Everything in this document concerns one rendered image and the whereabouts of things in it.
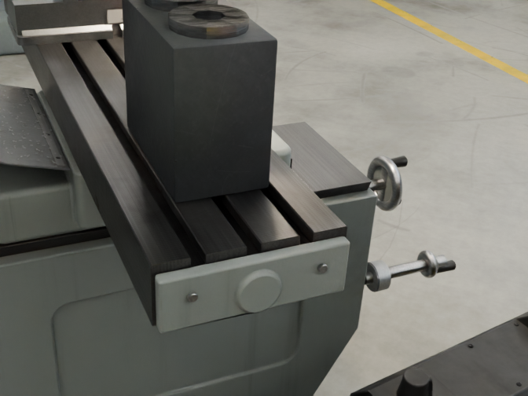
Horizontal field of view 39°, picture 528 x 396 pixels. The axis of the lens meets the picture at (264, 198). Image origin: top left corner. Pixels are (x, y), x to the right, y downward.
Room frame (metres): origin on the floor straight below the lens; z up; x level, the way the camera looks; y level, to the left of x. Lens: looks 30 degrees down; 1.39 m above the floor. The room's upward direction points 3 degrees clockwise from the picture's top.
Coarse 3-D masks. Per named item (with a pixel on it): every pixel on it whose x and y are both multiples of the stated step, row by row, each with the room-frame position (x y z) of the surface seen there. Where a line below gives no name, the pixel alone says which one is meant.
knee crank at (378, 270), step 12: (420, 252) 1.28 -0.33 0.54; (372, 264) 1.21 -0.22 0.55; (384, 264) 1.21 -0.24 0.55; (408, 264) 1.24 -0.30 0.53; (420, 264) 1.25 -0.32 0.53; (432, 264) 1.24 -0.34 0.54; (444, 264) 1.27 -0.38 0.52; (372, 276) 1.20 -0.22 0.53; (384, 276) 1.19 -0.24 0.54; (396, 276) 1.22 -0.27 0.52; (432, 276) 1.24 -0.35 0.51; (372, 288) 1.19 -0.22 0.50; (384, 288) 1.19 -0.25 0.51
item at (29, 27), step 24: (24, 0) 1.29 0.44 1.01; (48, 0) 1.29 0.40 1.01; (72, 0) 1.29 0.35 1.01; (96, 0) 1.31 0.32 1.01; (120, 0) 1.33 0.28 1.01; (24, 24) 1.26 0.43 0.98; (48, 24) 1.28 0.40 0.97; (72, 24) 1.29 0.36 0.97; (96, 24) 1.31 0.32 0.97; (120, 24) 1.33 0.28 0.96
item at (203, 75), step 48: (144, 0) 0.91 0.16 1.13; (192, 0) 0.87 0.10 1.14; (144, 48) 0.84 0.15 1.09; (192, 48) 0.75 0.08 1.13; (240, 48) 0.77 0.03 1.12; (144, 96) 0.85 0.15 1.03; (192, 96) 0.75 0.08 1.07; (240, 96) 0.77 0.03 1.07; (144, 144) 0.86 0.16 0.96; (192, 144) 0.75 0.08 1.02; (240, 144) 0.77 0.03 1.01; (192, 192) 0.75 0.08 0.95
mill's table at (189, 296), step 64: (64, 64) 1.16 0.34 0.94; (64, 128) 1.04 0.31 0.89; (128, 128) 0.94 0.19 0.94; (128, 192) 0.76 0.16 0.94; (256, 192) 0.78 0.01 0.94; (128, 256) 0.70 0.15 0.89; (192, 256) 0.67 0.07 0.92; (256, 256) 0.66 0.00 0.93; (320, 256) 0.68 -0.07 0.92; (192, 320) 0.62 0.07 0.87
